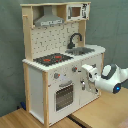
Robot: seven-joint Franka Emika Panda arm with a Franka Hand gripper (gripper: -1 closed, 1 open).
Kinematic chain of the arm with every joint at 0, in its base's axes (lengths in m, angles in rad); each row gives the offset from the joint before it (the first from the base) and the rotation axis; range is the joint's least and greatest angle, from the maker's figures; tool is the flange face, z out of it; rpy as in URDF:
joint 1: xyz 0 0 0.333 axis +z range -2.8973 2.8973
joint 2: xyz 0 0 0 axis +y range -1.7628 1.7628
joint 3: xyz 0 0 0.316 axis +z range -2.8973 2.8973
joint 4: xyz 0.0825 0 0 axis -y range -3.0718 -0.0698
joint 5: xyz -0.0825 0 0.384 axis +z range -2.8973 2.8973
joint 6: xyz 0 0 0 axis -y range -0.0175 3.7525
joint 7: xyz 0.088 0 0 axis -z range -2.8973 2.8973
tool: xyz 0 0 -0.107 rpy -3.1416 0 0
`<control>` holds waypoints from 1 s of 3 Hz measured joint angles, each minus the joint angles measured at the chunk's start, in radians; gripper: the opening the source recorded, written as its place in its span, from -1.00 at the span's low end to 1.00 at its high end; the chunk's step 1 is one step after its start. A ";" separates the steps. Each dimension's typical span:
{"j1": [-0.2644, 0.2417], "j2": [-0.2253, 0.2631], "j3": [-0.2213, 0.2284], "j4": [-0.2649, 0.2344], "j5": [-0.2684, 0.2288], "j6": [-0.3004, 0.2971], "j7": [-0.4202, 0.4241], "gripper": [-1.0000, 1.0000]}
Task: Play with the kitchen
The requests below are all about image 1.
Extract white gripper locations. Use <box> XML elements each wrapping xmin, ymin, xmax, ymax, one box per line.
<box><xmin>81</xmin><ymin>64</ymin><xmax>99</xmax><ymax>88</ymax></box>

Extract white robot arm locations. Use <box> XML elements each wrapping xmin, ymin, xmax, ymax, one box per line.
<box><xmin>82</xmin><ymin>64</ymin><xmax>128</xmax><ymax>94</ymax></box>

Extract wooden toy kitchen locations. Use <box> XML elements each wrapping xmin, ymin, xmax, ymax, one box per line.
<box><xmin>22</xmin><ymin>2</ymin><xmax>105</xmax><ymax>128</ymax></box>

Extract red right stove knob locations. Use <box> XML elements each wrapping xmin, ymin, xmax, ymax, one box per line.
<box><xmin>71</xmin><ymin>66</ymin><xmax>79</xmax><ymax>73</ymax></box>

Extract red stove knob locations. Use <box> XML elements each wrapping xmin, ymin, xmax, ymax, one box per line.
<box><xmin>54</xmin><ymin>73</ymin><xmax>60</xmax><ymax>79</ymax></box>
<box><xmin>71</xmin><ymin>66</ymin><xmax>79</xmax><ymax>73</ymax></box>

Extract grey toy sink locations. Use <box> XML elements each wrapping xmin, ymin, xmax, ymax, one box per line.
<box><xmin>66</xmin><ymin>47</ymin><xmax>94</xmax><ymax>56</ymax></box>

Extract white cabinet door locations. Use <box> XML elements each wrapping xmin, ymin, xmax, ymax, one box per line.
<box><xmin>79</xmin><ymin>59</ymin><xmax>102</xmax><ymax>106</ymax></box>

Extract black toy faucet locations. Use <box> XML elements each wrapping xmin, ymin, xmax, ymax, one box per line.
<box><xmin>67</xmin><ymin>33</ymin><xmax>82</xmax><ymax>49</ymax></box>

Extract red left stove knob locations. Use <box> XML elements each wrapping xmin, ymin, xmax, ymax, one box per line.
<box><xmin>54</xmin><ymin>73</ymin><xmax>60</xmax><ymax>79</ymax></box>

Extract toy oven door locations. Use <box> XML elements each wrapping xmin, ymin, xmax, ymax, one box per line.
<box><xmin>55</xmin><ymin>81</ymin><xmax>74</xmax><ymax>111</ymax></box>

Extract black stovetop red burners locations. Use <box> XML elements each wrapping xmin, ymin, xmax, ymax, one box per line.
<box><xmin>34</xmin><ymin>53</ymin><xmax>71</xmax><ymax>66</ymax></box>

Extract grey curtain backdrop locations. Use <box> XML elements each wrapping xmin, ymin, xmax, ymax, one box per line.
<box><xmin>0</xmin><ymin>0</ymin><xmax>128</xmax><ymax>117</ymax></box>

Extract white toy microwave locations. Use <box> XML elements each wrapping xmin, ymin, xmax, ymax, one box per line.
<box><xmin>67</xmin><ymin>4</ymin><xmax>89</xmax><ymax>21</ymax></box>

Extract grey range hood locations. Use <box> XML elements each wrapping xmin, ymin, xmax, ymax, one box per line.
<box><xmin>35</xmin><ymin>6</ymin><xmax>64</xmax><ymax>27</ymax></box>

